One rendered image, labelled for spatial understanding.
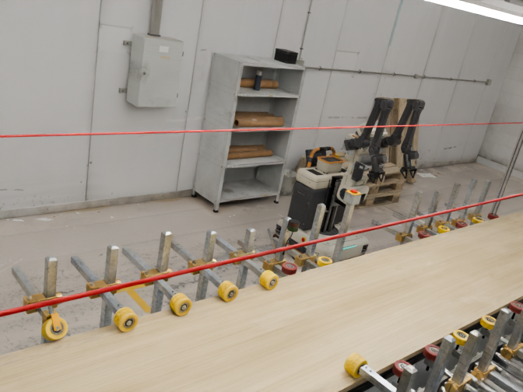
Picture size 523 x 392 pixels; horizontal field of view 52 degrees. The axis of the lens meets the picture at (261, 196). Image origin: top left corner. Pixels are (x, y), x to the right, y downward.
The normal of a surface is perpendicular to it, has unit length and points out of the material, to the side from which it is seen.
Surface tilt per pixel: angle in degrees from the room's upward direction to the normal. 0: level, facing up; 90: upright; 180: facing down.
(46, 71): 90
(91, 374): 0
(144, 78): 90
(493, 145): 90
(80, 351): 0
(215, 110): 90
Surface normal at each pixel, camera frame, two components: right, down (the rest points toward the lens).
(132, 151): 0.64, 0.39
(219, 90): -0.75, 0.10
